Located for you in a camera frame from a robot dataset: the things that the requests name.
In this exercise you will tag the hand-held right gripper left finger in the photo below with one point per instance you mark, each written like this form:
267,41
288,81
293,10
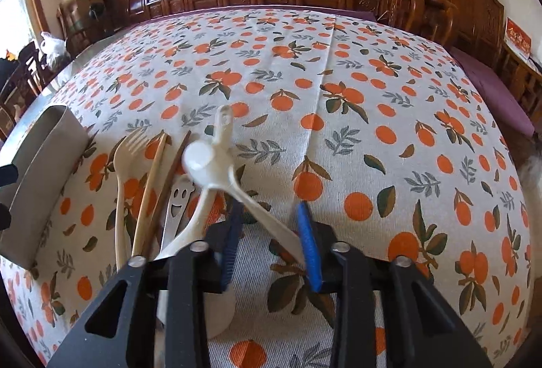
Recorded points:
228,253

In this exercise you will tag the cream plastic fork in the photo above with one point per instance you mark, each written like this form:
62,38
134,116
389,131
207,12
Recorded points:
120,190

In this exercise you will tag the clear plastic bag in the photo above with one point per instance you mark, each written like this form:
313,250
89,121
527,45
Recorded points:
55,50

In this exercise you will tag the purple sofa cushion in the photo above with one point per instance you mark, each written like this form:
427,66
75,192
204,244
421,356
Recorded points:
364,14

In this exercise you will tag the orange-print tablecloth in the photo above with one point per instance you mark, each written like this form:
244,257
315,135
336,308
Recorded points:
338,139

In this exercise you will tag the black desk lamp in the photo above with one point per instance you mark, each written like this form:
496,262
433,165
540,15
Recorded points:
95,10

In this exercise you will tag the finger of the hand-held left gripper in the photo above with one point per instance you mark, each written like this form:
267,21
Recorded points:
4,217
6,176

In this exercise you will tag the red desk calendar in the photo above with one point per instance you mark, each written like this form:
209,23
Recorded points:
517,40

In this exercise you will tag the grey fluffy bundle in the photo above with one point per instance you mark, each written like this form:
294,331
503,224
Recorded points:
531,169

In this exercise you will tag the rectangular metal tin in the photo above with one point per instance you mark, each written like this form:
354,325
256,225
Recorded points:
38,182

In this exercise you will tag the wooden side table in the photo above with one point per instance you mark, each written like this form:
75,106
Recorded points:
525,80

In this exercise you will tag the purple armchair cushion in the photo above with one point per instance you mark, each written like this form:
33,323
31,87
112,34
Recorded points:
495,93

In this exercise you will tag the carved wooden armchair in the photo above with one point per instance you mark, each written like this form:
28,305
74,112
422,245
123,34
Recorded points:
457,4

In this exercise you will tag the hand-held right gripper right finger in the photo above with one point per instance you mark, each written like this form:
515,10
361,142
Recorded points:
308,245

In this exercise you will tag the metal smiley-face utensil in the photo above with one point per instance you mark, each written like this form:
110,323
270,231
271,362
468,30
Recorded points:
178,205

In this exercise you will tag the wooden dining chair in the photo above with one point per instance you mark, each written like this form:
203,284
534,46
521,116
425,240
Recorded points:
21,88

